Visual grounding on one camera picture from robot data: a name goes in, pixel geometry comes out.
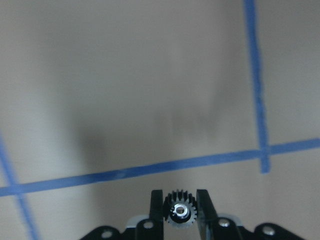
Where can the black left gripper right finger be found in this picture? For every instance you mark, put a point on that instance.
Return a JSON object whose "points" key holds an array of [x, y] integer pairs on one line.
{"points": [[212, 226]]}

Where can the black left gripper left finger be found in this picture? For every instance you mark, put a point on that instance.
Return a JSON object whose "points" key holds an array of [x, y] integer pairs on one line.
{"points": [[152, 228]]}

